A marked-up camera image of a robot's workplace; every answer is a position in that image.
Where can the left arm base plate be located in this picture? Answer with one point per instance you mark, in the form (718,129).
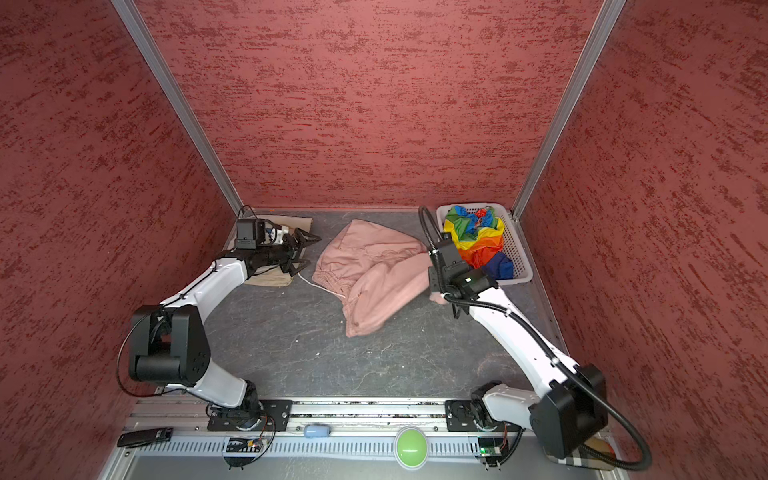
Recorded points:
(267,415)

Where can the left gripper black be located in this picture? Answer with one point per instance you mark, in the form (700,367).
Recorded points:
(300,233)

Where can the small blue oval object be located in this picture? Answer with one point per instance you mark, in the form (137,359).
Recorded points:
(317,431)

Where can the green round button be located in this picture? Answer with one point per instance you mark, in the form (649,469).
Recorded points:
(411,448)

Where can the plaid glasses case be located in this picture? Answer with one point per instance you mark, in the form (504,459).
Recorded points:
(578,458)

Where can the left circuit board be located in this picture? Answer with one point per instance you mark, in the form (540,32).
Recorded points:
(241,452)

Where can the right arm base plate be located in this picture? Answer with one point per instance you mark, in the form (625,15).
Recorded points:
(471,416)

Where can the pink shorts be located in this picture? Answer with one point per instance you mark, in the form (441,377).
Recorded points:
(375,271)

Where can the right circuit board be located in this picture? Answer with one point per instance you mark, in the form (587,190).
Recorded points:
(492,452)

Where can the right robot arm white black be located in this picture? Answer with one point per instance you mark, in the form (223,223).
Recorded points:
(562,408)

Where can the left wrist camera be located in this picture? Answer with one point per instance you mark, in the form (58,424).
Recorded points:
(253,233)

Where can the circuit board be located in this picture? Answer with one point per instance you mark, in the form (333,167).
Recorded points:
(492,452)
(241,452)

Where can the aluminium corner post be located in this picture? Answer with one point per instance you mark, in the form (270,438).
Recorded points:
(599,34)
(137,28)

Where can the colourful shorts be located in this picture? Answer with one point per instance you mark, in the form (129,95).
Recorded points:
(479,238)

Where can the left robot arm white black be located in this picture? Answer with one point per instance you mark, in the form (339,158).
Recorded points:
(168,346)

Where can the white plastic laundry basket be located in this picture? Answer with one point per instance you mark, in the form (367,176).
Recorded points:
(513,246)

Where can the aluminium front rail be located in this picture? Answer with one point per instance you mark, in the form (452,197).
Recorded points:
(347,416)

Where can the aluminium corner post right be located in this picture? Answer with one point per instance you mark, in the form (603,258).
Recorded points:
(599,34)

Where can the black flat remote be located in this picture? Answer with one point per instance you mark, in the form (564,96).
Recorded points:
(140,438)

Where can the aluminium corner post left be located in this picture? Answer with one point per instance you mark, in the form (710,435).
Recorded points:
(137,28)

